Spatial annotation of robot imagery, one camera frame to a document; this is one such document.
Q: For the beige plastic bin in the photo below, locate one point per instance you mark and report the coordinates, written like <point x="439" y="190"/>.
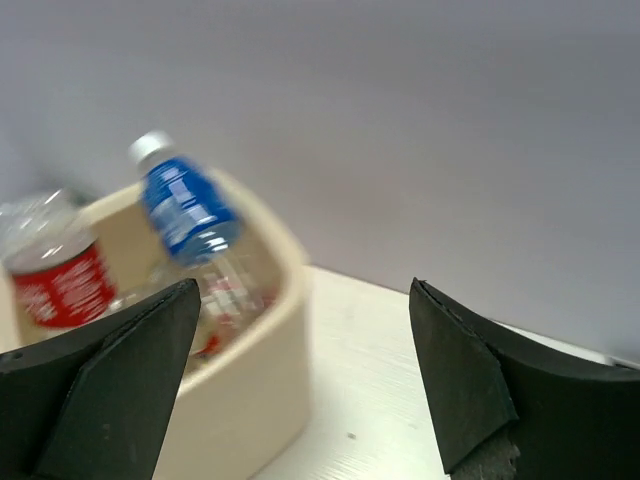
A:
<point x="237" y="411"/>

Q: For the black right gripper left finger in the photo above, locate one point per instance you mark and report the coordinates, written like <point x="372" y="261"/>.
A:
<point x="95" y="402"/>

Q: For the small red cap bottle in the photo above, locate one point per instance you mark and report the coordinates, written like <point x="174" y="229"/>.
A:
<point x="215" y="325"/>

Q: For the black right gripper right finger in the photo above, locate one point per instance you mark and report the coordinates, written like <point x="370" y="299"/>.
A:
<point x="504" y="406"/>

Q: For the large red label bottle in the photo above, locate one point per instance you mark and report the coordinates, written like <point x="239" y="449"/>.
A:
<point x="55" y="263"/>

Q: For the blue label bottle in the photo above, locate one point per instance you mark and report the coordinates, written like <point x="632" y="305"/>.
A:
<point x="199" y="228"/>

